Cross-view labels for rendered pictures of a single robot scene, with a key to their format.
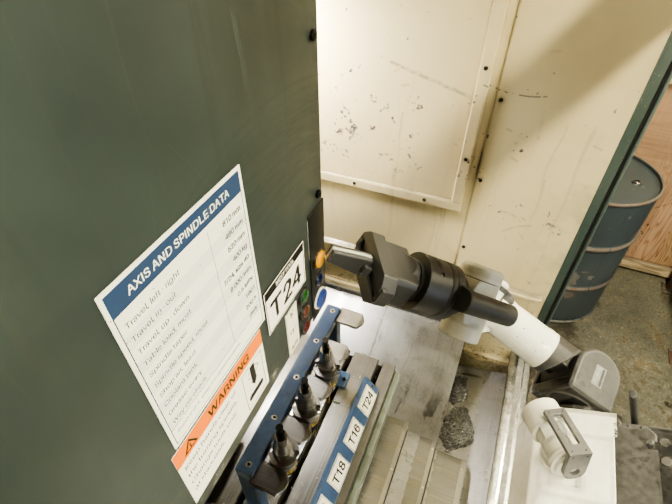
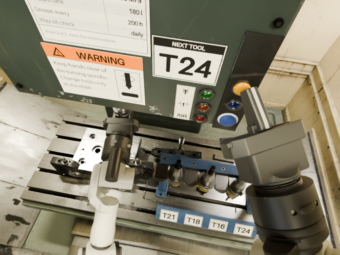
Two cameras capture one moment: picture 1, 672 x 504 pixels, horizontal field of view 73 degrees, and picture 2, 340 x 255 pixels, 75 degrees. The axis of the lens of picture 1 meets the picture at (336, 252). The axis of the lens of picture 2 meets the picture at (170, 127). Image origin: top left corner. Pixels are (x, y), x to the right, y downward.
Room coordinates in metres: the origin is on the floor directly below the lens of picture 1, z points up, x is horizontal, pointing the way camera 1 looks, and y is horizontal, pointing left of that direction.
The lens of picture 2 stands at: (0.28, -0.18, 1.96)
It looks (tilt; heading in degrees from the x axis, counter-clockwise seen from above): 55 degrees down; 73
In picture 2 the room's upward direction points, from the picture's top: 5 degrees clockwise
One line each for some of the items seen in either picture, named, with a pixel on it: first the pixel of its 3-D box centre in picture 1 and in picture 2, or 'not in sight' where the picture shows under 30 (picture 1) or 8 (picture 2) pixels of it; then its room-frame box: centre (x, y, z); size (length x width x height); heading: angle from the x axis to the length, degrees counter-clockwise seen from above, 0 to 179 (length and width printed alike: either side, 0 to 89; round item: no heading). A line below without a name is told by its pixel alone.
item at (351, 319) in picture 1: (351, 319); not in sight; (0.77, -0.04, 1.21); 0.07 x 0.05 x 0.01; 67
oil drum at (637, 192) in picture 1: (569, 234); not in sight; (2.01, -1.35, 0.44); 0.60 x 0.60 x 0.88
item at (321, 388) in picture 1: (316, 387); (221, 183); (0.57, 0.04, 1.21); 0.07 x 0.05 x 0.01; 67
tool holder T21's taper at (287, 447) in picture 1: (282, 443); (177, 170); (0.41, 0.11, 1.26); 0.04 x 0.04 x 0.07
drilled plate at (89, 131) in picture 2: not in sight; (107, 153); (0.15, 0.39, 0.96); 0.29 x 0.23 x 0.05; 157
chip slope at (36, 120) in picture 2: not in sight; (26, 156); (-0.35, 0.58, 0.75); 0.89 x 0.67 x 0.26; 67
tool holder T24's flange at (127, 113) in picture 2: not in sight; (122, 108); (0.26, 0.33, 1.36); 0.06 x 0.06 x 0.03
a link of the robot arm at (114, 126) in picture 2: not in sight; (119, 136); (0.24, 0.23, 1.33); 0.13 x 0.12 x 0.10; 166
